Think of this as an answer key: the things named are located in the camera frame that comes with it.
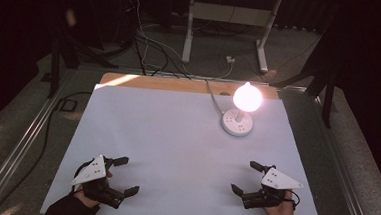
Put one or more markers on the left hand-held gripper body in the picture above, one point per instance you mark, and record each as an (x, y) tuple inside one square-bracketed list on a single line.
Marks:
[(91, 174)]

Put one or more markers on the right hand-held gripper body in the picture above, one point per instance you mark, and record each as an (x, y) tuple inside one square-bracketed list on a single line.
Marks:
[(279, 182)]

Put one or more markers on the person's left hand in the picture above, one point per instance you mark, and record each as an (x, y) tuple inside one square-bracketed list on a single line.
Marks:
[(85, 198)]

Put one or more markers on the white round lamp base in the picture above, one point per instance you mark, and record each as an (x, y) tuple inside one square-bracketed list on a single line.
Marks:
[(237, 126)]

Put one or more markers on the white sheet table cover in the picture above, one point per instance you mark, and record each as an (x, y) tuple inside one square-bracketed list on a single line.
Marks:
[(175, 153)]

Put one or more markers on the glowing round globe lamp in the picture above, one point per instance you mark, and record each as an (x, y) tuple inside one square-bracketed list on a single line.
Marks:
[(248, 97)]

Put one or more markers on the wooden table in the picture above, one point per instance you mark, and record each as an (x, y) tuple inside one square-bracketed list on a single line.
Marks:
[(180, 84)]

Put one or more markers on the white plug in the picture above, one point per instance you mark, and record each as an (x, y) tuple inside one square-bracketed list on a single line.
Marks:
[(230, 59)]

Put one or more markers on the black metal stand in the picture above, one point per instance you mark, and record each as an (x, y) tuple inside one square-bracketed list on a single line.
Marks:
[(59, 46), (327, 69)]

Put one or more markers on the metal floor rail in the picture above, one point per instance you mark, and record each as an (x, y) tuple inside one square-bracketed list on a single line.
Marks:
[(345, 170), (22, 144)]

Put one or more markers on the black rectangular floor frame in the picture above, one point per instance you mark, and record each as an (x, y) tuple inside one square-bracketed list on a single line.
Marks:
[(66, 105)]

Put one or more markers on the white metal desk frame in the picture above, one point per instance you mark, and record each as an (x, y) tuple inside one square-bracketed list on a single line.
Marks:
[(227, 14)]

